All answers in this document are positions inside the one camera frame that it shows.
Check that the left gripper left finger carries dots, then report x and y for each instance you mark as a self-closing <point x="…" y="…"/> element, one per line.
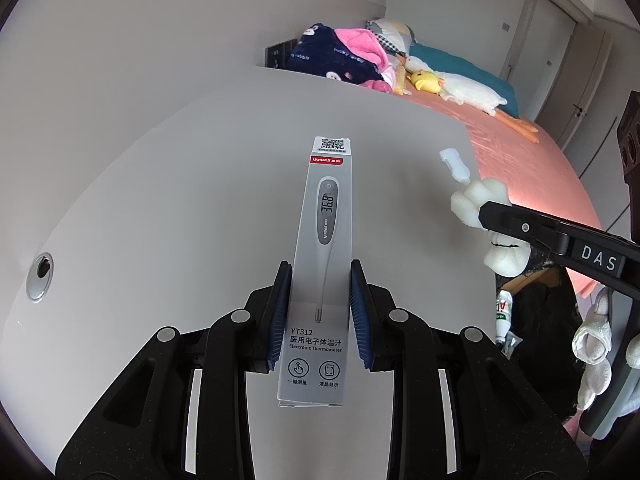
<point x="178" y="410"/>

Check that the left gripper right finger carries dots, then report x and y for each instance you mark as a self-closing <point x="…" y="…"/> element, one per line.
<point x="461" y="410"/>

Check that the white foam piece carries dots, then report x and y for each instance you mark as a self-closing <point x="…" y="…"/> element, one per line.
<point x="507" y="255"/>

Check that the white AD drink bottle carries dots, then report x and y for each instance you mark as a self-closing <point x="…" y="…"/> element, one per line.
<point x="504" y="304"/>

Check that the white thermometer box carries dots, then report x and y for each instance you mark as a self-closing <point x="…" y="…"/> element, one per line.
<point x="315" y="342"/>

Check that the black lined trash bin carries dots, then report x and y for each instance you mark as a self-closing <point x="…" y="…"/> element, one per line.
<point x="545" y="318"/>

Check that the white gloved right hand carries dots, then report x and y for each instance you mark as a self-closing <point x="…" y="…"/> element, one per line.
<point x="591" y="344"/>

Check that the pink bed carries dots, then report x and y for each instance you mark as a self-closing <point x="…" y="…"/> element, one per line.
<point x="537" y="175"/>

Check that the white goose plush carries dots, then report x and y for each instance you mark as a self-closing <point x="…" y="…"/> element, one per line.
<point x="465" y="91"/>

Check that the closet door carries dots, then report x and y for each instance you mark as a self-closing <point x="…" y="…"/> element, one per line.
<point x="536" y="54"/>

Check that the yellow duck plush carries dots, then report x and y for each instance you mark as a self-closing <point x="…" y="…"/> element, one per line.
<point x="426" y="81"/>

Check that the teal pillow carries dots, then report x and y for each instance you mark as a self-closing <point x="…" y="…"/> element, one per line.
<point x="441" y="61"/>

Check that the patterned checkered pillow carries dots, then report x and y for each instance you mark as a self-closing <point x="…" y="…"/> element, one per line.
<point x="395" y="37"/>

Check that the navy pink clothes pile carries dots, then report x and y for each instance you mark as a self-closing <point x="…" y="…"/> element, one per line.
<point x="351" y="55"/>

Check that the black box behind clothes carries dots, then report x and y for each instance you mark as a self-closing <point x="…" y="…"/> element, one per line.
<point x="276" y="56"/>

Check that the grey cable grommet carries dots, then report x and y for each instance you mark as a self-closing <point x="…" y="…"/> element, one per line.
<point x="39" y="277"/>

